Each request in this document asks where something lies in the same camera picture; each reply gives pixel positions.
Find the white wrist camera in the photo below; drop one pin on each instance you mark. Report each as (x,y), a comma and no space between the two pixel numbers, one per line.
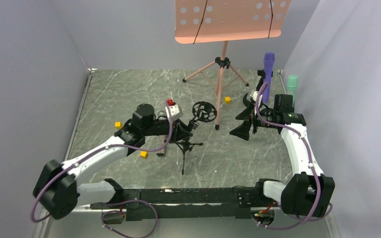
(252,96)
(173,110)

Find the pink music stand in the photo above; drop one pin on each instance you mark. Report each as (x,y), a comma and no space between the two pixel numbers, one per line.
(206,21)

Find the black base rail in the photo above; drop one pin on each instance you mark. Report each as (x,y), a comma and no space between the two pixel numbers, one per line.
(238,202)

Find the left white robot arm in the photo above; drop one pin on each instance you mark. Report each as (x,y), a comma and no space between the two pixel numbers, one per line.
(61,187)

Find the purple microphone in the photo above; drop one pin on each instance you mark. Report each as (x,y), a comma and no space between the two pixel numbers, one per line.
(268,61)

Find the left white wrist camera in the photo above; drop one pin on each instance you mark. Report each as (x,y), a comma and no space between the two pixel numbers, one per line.
(173,110)

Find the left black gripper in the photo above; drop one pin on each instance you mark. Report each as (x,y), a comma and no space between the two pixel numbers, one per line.
(177,130)

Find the mint green microphone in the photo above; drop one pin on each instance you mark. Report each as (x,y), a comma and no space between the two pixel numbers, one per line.
(292,85)

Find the yellow cube front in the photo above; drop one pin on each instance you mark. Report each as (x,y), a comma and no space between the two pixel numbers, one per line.
(144,154)

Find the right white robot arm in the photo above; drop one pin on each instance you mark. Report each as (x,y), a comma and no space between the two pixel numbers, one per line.
(309,191)

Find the glitter silver-head microphone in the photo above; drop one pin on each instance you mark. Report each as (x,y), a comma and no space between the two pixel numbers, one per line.
(161,139)

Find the black shock-mount tripod stand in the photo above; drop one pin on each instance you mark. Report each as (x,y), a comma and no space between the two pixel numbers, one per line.
(202,111)

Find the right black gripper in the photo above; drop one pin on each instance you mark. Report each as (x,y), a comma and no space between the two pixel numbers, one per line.
(252,116)

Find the yellow cube left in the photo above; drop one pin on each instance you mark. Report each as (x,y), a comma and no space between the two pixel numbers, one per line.
(118,125)

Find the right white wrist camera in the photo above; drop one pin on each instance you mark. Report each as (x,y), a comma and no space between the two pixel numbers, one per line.
(252,96)

